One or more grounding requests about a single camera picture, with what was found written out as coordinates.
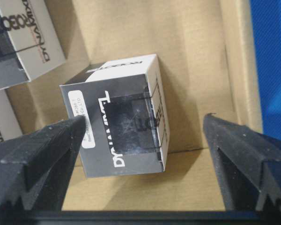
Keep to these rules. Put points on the black Dynamixel box top front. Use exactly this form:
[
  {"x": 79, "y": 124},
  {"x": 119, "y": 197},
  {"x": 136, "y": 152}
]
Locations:
[{"x": 127, "y": 128}]

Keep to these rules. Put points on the black dynamixel box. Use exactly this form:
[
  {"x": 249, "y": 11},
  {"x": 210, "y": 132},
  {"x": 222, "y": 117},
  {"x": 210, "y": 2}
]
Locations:
[
  {"x": 29, "y": 45},
  {"x": 127, "y": 128},
  {"x": 9, "y": 126}
]

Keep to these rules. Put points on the blue cloth mat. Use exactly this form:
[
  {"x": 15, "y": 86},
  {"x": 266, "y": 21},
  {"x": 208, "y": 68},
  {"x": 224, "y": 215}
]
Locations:
[{"x": 266, "y": 23}]

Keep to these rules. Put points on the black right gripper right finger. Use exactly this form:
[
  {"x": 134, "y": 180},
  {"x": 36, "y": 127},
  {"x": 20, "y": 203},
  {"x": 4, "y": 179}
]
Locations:
[{"x": 248, "y": 169}]

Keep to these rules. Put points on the black Dynamixel box bottom front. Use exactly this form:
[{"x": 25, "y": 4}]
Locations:
[{"x": 9, "y": 126}]

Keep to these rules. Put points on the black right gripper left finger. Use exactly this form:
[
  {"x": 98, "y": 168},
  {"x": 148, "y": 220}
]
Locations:
[{"x": 35, "y": 169}]

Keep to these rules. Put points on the black Dynamixel box middle front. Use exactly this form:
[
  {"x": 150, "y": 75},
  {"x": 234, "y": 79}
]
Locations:
[{"x": 29, "y": 45}]

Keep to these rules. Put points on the brown cardboard box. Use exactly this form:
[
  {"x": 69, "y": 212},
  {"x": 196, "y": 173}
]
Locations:
[{"x": 207, "y": 62}]

